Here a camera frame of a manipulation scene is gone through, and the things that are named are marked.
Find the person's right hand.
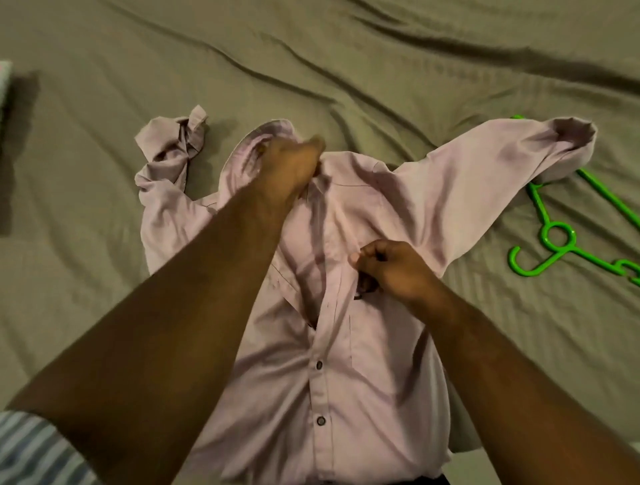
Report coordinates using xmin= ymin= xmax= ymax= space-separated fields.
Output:
xmin=348 ymin=238 xmax=453 ymax=323

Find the person's left hand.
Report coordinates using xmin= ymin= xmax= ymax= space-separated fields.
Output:
xmin=245 ymin=135 xmax=328 ymax=216

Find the pink garment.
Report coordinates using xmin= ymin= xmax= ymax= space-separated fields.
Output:
xmin=134 ymin=105 xmax=598 ymax=485

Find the pile of coloured plastic hangers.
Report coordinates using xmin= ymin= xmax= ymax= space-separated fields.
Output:
xmin=508 ymin=113 xmax=640 ymax=288

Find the person's right forearm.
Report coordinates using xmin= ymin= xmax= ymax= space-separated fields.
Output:
xmin=422 ymin=294 xmax=640 ymax=485

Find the person's left forearm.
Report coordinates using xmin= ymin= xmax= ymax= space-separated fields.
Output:
xmin=5 ymin=185 xmax=293 ymax=485

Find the bed with taupe sheet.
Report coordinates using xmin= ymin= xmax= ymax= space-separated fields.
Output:
xmin=0 ymin=0 xmax=640 ymax=446

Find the person's striped shirt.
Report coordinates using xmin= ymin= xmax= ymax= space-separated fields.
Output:
xmin=0 ymin=408 xmax=103 ymax=485

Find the colourful leaf print pillow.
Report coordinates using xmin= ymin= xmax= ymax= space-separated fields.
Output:
xmin=0 ymin=60 xmax=14 ymax=113

